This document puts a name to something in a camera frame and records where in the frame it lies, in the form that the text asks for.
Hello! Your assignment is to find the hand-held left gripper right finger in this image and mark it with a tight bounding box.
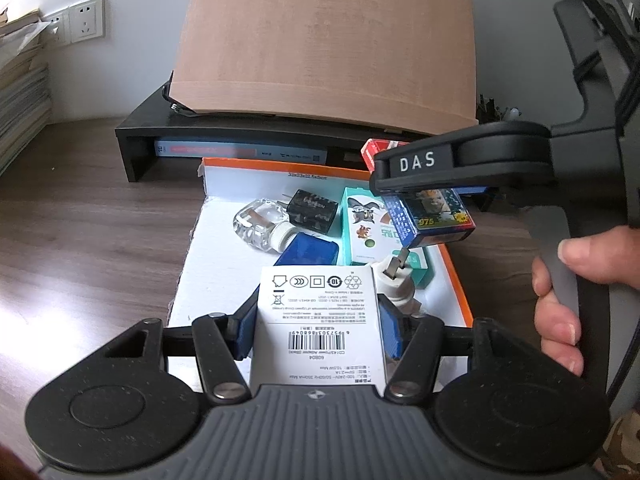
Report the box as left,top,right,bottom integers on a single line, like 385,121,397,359
377,293,541,405

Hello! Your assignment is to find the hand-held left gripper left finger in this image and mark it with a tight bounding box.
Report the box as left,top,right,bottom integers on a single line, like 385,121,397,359
107,294,259,406

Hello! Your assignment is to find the playing card box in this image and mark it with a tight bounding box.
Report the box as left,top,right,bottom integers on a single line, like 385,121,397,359
386,186,474,249

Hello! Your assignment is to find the white plug-in heater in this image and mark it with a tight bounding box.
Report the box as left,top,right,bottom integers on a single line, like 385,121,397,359
374,248,427,314

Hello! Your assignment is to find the green bandage box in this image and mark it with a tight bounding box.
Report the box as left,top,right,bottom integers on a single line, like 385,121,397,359
341,186,434,289

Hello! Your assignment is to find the small white box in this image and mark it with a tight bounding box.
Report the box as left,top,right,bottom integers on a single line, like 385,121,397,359
249,265,389,387

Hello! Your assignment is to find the orange and white cardboard box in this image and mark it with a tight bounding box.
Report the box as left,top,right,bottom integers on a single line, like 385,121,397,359
167,156,474,329

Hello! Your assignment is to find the black charger adapter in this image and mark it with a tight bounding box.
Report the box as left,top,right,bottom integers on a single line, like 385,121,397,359
285,188,342,237

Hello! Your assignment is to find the blue plastic box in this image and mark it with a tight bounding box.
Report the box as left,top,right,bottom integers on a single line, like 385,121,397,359
273,232,339,267

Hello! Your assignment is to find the clear glass liquid bottle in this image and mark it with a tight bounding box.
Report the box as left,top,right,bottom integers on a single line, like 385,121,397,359
232,198,302,252

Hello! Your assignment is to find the person's right hand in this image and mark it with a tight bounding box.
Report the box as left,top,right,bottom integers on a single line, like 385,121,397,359
531,224,640,377

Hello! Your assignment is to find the small red box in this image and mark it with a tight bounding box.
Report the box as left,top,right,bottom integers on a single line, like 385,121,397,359
360,138,402,172

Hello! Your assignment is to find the black mesh pen holder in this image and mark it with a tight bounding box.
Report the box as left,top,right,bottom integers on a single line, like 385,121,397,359
475,91,522,124

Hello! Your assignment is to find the brown wooden board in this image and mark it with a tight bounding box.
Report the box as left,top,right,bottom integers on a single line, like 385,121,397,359
167,0,482,137

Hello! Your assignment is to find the grey book with red stripe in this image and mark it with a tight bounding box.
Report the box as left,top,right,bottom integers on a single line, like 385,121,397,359
154,139,329,164

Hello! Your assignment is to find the black desk riser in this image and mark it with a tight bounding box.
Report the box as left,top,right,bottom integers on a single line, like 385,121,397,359
114,84,497,212

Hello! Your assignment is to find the black metal clip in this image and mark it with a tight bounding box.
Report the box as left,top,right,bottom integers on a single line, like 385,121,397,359
159,84,197,117

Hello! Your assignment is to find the camouflage clothing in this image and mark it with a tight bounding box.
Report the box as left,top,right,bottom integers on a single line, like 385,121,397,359
606,399,640,480

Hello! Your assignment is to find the stack of books and papers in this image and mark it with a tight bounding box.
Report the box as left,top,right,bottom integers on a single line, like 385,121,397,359
0,6,54,177

